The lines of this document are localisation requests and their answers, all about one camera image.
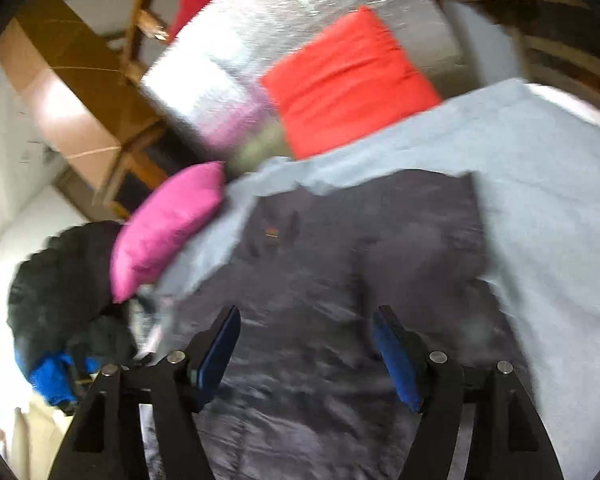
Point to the wooden shelf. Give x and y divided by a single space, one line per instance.
555 35

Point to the pink pillow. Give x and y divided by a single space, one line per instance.
165 225

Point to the white mattress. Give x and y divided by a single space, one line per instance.
580 105

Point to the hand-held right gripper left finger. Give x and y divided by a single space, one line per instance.
219 352

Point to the wooden chair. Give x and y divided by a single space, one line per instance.
139 35

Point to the grey striped cloth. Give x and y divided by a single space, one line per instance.
145 315

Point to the olive green pillow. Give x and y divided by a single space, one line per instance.
260 150

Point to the black fluffy garment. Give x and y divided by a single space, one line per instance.
55 285

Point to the red pillow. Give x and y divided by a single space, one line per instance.
350 80

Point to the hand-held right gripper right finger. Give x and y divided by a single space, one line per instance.
395 360

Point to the blue cloth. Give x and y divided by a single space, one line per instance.
50 375

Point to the dark grey garment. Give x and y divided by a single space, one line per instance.
305 270

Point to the light grey bed sheet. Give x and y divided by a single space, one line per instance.
530 185

